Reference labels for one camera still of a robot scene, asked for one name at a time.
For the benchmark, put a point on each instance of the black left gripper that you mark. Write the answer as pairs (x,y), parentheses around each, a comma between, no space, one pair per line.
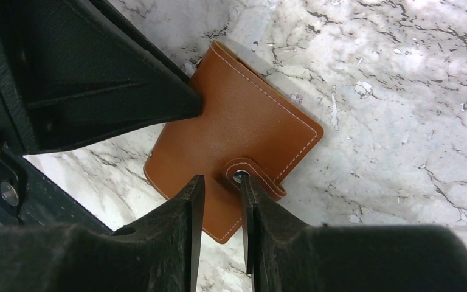
(73,73)

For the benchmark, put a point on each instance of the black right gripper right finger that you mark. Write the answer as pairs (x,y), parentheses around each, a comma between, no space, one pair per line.
(283,253)

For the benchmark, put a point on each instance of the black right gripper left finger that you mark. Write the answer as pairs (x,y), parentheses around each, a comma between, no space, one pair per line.
(158,252)

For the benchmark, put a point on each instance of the brown leather card holder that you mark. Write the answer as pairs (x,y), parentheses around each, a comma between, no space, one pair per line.
(246,124)

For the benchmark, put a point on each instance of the black metal mounting rail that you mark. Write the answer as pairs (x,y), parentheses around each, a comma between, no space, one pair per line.
(42,202)

